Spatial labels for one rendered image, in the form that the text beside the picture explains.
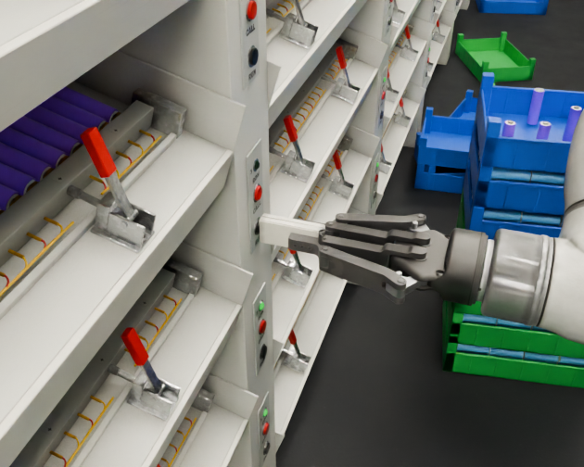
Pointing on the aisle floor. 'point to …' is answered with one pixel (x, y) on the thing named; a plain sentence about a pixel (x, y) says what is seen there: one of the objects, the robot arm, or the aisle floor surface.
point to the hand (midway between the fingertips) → (292, 233)
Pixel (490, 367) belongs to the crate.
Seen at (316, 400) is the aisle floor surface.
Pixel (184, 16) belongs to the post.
